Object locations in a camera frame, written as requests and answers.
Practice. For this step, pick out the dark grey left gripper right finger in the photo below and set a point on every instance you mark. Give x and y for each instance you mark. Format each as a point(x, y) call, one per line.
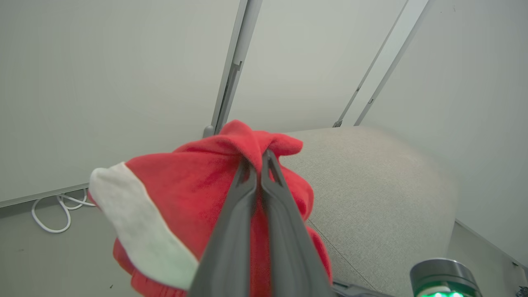
point(291, 255)

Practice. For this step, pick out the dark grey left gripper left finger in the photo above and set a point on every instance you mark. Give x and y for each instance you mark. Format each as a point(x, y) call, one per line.
point(229, 247)

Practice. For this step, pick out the red and white garment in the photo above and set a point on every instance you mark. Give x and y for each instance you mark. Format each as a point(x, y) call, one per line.
point(185, 185)

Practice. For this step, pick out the grey fabric sofa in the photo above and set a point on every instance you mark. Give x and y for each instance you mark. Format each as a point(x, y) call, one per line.
point(371, 198)

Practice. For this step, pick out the grey partition foot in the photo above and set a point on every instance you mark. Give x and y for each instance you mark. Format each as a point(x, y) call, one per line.
point(208, 132)

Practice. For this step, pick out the white partition panel behind sofa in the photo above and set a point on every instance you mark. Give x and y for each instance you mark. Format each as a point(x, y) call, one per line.
point(309, 62)

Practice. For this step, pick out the wide white partition panel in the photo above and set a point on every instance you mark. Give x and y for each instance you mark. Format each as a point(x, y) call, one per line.
point(103, 82)

